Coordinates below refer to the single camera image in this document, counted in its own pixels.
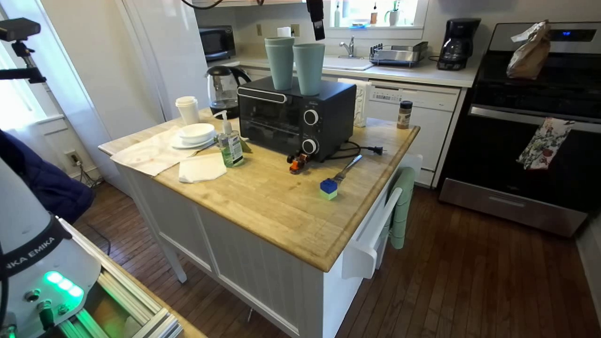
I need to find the light blue plastic cup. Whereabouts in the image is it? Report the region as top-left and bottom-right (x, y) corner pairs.
(266, 46), (294, 95)
(291, 42), (326, 99)
(262, 37), (296, 53)

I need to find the white lidded paper cup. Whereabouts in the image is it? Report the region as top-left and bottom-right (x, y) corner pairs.
(172, 95), (201, 127)

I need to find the chrome sink faucet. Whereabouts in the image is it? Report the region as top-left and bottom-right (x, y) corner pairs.
(338, 37), (362, 61)

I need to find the white kitchen sink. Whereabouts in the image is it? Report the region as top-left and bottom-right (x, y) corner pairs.
(321, 55), (375, 74)

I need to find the kitchen window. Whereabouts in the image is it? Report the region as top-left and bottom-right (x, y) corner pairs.
(328, 0), (430, 33)

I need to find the grey dish rack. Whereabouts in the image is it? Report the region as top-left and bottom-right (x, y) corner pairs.
(368, 40), (430, 68)

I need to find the black toaster oven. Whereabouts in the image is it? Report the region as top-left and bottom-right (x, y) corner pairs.
(236, 76), (358, 166)

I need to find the black microwave oven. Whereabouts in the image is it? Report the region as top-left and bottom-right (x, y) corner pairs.
(197, 25), (236, 65)

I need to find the black glass electric kettle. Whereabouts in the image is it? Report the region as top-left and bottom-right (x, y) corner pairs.
(204, 65), (251, 121)

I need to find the spice jar with dark lid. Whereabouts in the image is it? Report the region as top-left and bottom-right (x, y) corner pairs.
(396, 100), (415, 132)

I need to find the black coffee maker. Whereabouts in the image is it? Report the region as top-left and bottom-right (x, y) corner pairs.
(435, 18), (482, 72)

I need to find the white dishwasher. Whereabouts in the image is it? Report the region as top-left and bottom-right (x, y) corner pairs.
(364, 80), (465, 189)

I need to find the green hand soap dispenser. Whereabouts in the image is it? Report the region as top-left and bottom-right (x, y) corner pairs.
(212, 110), (246, 170)

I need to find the blue headed dish brush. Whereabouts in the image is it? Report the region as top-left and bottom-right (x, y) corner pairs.
(317, 153), (364, 204)

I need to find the white ceramic plate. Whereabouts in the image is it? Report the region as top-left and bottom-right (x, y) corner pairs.
(169, 129), (219, 153)

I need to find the folded white napkin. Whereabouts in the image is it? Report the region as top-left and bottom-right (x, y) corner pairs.
(176, 151), (229, 187)

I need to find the hanging green towel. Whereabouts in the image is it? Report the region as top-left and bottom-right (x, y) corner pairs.
(386, 166), (416, 253)

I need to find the brown paper bag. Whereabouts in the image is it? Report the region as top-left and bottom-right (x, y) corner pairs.
(505, 18), (554, 84)

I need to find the large white paper towel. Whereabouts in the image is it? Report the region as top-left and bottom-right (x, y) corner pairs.
(108, 130), (202, 179)

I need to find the black steel oven range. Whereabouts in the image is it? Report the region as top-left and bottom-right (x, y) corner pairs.
(437, 22), (601, 241)

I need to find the white wood-topped kitchen island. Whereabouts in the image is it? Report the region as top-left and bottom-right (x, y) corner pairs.
(97, 108), (422, 338)

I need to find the floral oven towel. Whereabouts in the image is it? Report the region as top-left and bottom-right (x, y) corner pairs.
(514, 117), (574, 174)

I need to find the dark blue jacket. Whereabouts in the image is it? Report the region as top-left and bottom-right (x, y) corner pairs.
(0, 129), (97, 226)

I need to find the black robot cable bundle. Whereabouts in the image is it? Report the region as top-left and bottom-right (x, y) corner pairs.
(180, 0), (225, 12)

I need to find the black power cord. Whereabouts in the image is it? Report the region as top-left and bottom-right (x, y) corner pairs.
(324, 140), (385, 162)

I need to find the white island towel rail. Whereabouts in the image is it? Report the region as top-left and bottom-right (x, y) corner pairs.
(341, 187), (403, 283)

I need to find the black camera on tripod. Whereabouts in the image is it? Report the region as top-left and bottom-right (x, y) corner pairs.
(0, 16), (48, 85)

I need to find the aluminium robot stand frame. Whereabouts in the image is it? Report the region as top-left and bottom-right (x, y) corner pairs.
(54, 215), (208, 338)

